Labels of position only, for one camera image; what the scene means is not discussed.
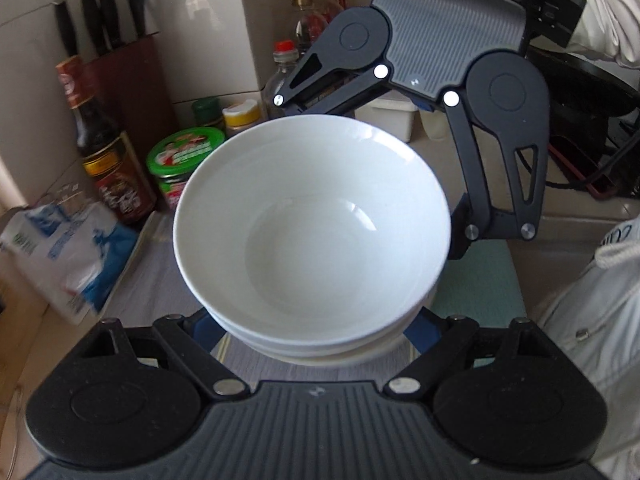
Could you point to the person in white jacket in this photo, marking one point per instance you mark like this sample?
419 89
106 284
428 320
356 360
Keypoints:
595 321

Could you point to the white bowl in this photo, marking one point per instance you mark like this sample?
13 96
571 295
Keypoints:
308 347
311 231
388 341

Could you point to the clear glass bottle red cap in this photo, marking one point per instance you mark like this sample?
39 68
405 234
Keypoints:
285 56

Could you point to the dark red knife block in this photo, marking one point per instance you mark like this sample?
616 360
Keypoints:
126 77

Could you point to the green lid small jar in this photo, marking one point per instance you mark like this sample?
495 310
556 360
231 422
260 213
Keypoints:
207 112

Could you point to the grey green checked cloth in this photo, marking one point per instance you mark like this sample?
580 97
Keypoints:
482 285

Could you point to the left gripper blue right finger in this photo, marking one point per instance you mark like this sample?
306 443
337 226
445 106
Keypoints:
441 343

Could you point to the green lid sauce jar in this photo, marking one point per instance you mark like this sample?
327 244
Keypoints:
174 159

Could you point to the white blue salt bag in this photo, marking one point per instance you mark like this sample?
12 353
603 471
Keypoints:
73 260

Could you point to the white plastic seasoning box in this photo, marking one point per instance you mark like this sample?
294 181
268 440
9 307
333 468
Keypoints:
393 113

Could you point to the yellow lid spice jar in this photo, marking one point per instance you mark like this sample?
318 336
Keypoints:
242 116

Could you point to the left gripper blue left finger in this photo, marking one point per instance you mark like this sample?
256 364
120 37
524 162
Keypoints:
188 343

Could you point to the dark vinegar bottle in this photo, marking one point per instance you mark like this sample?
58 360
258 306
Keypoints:
105 151

